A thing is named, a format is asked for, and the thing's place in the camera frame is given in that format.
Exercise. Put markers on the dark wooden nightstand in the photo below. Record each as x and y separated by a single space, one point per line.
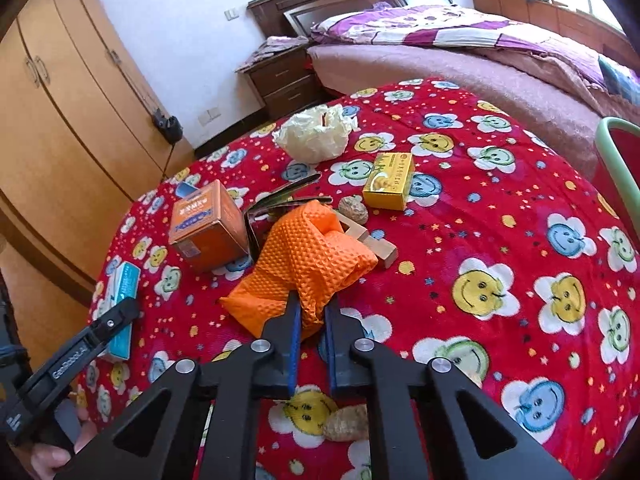
285 82

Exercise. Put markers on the person's left hand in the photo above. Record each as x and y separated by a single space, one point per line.
50 462

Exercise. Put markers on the black hanging bag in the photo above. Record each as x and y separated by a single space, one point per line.
167 125

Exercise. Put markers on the white crumpled plastic bag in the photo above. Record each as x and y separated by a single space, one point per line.
312 135

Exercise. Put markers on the blue plaid cloth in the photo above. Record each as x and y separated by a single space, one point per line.
622 80

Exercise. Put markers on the yellow cardboard box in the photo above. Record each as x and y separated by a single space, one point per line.
387 182

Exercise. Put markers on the white wall switch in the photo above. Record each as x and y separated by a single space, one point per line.
231 12

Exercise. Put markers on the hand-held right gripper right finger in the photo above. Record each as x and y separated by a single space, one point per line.
331 345

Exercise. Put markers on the white wall socket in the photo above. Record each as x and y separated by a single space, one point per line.
210 116

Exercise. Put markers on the beige stone near cloth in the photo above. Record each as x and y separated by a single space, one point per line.
346 425

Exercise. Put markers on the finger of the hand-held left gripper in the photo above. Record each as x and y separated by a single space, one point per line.
117 317

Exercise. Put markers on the small blue packet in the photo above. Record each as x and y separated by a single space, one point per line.
186 191

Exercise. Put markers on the purple pillow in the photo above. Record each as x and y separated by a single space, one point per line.
332 27

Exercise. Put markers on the wooden block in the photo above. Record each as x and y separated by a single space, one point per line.
382 252

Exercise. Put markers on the purple patterned quilt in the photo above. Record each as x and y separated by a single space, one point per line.
475 30

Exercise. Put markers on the red bin with green rim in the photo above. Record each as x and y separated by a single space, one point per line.
614 160

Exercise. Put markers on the wooden wardrobe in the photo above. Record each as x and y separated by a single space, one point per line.
75 110

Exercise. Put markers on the walnut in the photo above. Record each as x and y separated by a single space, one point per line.
353 210

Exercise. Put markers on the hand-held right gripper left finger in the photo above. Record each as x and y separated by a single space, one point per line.
295 335

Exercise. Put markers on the orange cardboard box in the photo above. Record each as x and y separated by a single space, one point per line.
205 230

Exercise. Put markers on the wooden cabinet row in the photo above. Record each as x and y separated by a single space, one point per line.
550 17

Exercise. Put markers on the pink clothes pile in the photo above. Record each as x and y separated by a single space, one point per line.
272 50

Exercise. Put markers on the white teal cardboard box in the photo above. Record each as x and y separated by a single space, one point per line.
124 280

